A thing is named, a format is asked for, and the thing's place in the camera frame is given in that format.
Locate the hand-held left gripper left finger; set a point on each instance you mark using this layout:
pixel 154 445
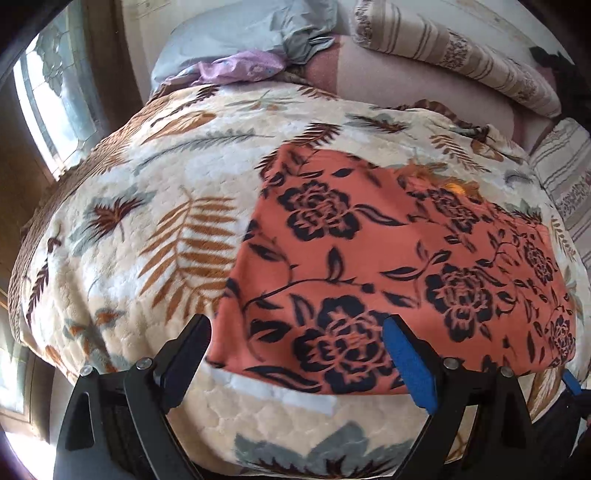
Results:
pixel 182 360

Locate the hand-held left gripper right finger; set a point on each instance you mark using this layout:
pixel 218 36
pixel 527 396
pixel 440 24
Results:
pixel 411 364

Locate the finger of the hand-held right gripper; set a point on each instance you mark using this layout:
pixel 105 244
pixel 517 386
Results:
pixel 572 383

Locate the orange floral shirt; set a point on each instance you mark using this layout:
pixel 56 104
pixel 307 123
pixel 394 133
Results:
pixel 369 258

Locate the black clothes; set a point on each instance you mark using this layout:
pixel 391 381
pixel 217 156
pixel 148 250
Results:
pixel 554 64

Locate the leaf printed blanket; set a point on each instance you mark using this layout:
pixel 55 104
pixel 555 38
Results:
pixel 138 194

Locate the striped floral square cushion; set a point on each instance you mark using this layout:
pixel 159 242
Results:
pixel 568 175

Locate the lilac cloth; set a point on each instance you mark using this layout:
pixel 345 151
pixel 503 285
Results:
pixel 240 67

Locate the striped floral bolster pillow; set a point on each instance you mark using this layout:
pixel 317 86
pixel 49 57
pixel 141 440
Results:
pixel 461 50

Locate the grey-blue pillow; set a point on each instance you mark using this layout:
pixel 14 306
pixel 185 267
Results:
pixel 231 32

